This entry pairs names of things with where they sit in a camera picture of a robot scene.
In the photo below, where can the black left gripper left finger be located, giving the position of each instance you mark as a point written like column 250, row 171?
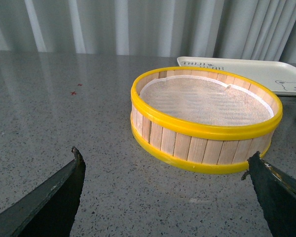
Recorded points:
column 49, row 210

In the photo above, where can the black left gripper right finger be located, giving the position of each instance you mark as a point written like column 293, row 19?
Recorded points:
column 276, row 193

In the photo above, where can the cream rectangular tray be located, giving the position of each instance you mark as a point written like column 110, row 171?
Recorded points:
column 277, row 76

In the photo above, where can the yellow rimmed bamboo steamer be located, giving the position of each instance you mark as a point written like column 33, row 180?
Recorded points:
column 200, row 147

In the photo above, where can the white steamer liner cloth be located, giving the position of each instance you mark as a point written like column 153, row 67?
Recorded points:
column 205, row 101

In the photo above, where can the grey pleated curtain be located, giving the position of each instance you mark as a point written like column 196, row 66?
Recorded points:
column 236, row 29

